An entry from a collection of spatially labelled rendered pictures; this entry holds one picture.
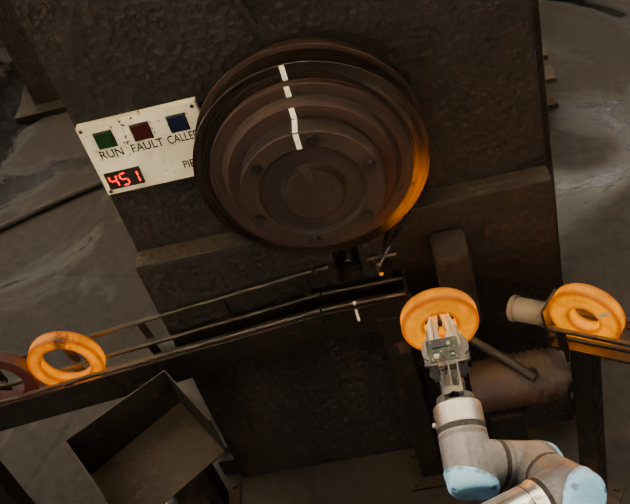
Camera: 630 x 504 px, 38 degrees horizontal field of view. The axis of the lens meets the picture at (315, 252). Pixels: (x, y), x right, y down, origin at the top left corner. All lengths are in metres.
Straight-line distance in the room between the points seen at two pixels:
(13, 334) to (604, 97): 2.45
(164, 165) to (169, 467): 0.66
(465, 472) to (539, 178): 0.72
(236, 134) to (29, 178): 2.72
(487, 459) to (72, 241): 2.54
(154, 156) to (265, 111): 0.36
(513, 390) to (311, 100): 0.83
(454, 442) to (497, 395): 0.48
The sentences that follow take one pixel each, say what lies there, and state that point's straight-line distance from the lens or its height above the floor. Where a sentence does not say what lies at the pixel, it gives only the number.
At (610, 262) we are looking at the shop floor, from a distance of 3.08.
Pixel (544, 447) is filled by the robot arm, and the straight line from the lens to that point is 1.71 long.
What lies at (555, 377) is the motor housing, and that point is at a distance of 2.12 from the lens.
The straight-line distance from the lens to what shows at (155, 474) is 2.08.
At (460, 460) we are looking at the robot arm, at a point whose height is 0.82.
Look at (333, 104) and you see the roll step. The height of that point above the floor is 1.26.
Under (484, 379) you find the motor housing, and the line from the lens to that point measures 2.11.
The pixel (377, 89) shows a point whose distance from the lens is 1.72.
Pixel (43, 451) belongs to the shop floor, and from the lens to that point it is 3.12.
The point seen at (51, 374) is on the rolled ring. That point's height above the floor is 0.65.
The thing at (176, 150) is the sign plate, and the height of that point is 1.13.
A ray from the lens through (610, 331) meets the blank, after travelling 1.96.
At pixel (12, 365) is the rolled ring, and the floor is 0.72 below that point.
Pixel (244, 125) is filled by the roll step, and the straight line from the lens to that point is 1.72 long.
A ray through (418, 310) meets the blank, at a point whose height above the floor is 0.88.
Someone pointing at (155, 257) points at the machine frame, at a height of 0.87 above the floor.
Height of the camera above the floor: 2.16
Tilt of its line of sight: 41 degrees down
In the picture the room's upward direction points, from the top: 18 degrees counter-clockwise
